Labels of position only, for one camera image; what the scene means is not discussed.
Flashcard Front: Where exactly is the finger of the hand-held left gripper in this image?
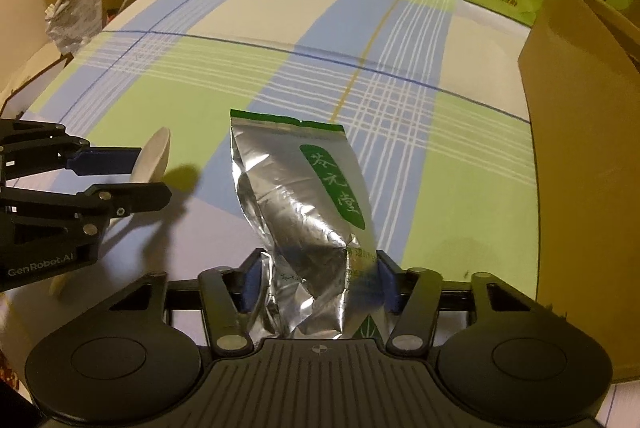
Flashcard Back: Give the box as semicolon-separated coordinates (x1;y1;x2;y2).
0;182;172;236
0;118;143;182

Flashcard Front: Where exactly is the wooden spoon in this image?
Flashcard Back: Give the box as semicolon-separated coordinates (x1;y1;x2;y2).
49;128;172;297

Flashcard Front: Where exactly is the flat cardboard box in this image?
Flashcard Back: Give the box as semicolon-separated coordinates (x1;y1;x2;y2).
0;52;76;119

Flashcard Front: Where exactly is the checked cloth desktop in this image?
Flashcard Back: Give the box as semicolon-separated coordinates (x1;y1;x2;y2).
0;0;640;428

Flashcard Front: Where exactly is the large cardboard box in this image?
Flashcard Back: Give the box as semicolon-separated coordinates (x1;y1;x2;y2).
517;0;640;384

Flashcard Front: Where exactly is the silver foil tea pouch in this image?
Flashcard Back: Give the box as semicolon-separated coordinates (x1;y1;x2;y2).
229;109;388;340

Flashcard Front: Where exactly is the crumpled silver bag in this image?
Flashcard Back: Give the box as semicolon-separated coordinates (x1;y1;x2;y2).
44;0;106;56

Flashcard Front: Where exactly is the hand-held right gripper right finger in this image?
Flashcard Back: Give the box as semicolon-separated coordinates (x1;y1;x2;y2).
375;250;543;356

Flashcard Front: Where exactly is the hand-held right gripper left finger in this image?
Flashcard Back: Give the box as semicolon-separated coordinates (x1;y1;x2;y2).
107;250;271;355

